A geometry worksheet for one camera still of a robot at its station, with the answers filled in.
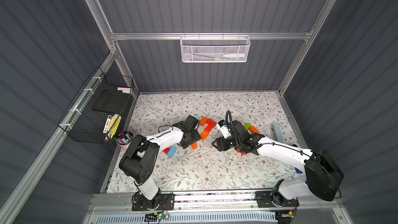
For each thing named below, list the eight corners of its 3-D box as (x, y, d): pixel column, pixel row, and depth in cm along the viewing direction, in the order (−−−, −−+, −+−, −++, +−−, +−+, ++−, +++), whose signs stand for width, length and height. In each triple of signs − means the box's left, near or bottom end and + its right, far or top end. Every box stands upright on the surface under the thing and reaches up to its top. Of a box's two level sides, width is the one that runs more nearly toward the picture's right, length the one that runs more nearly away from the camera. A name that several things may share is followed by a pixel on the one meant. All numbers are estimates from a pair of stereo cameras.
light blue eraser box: (274, 143, 95) (277, 139, 91) (269, 128, 102) (272, 123, 98) (281, 143, 95) (285, 139, 91) (276, 128, 102) (279, 123, 98)
